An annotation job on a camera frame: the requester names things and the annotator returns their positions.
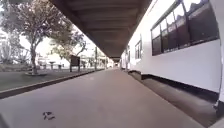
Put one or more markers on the dark drain strip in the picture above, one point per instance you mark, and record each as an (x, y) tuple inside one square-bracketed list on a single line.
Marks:
[(181, 99)]

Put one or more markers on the grey concrete path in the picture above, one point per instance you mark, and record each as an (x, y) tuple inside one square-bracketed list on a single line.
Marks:
[(110, 100)]

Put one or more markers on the large tree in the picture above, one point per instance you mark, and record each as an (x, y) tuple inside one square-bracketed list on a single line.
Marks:
[(33, 56)]

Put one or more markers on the dark sign board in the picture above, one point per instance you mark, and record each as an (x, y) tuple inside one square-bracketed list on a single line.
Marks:
[(75, 61)]

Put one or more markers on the dark kerb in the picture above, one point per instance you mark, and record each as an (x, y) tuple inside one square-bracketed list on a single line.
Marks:
[(33, 87)]

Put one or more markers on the grey lawn ground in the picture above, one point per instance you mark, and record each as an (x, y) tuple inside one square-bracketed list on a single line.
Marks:
[(20, 80)]

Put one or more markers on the white building with dark windows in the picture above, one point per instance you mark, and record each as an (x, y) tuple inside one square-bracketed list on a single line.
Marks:
[(186, 65)]

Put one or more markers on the dark walkway canopy roof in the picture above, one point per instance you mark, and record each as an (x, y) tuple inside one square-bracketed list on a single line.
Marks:
[(106, 23)]

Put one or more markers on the pole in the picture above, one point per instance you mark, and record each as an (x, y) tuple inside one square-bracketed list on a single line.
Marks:
[(95, 60)]

